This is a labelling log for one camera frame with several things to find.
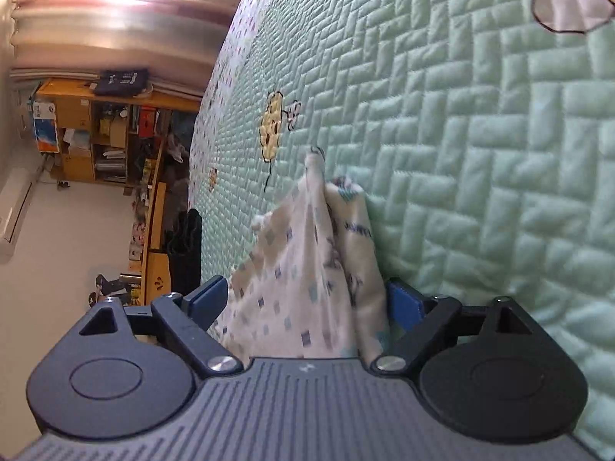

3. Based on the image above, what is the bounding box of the yellow wooden desk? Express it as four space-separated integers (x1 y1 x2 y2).
128 138 171 306

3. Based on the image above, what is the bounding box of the cartoon boy poster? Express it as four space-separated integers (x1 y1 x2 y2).
88 273 141 307

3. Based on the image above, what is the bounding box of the pink curtain left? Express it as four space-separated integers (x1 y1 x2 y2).
10 0 236 97

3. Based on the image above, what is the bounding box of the green quilted bee bedspread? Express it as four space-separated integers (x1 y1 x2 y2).
190 0 614 460

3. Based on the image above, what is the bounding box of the wooden bookshelf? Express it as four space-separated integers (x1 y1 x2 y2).
31 78 199 186

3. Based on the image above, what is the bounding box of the white air conditioner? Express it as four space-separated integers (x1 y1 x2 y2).
0 167 34 257

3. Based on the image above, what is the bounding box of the black folded garment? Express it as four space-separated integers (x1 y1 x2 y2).
165 208 202 295

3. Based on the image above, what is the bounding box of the white letter-print shirt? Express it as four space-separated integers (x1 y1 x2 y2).
214 149 390 364

